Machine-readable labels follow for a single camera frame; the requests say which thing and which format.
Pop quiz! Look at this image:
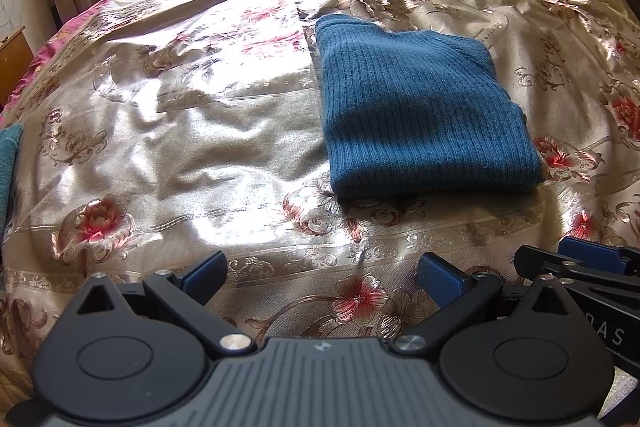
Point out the teal towel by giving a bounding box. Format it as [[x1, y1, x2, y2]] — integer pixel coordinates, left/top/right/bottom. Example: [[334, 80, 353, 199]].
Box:
[[0, 123, 25, 235]]

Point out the blue green-striped knit sweater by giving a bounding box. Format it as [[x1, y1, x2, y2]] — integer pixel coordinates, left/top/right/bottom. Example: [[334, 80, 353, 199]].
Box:
[[315, 14, 545, 198]]

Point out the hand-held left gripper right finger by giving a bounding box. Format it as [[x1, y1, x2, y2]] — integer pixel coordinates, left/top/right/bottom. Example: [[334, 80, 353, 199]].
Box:
[[390, 252, 572, 355]]

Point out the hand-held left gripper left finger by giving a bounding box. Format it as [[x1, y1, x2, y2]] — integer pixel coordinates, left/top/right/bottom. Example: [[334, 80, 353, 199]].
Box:
[[75, 251, 256, 355]]

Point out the wooden side cabinet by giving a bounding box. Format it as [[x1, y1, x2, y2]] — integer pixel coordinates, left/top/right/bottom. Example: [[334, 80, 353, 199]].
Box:
[[0, 27, 37, 108]]

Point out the floral satin bed blanket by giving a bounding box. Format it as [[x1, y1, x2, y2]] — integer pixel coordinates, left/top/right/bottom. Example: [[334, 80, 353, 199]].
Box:
[[0, 0, 640, 408]]

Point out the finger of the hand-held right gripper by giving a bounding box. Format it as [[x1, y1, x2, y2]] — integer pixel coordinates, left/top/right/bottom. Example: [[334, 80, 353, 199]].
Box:
[[556, 236, 640, 277], [514, 246, 640, 294]]

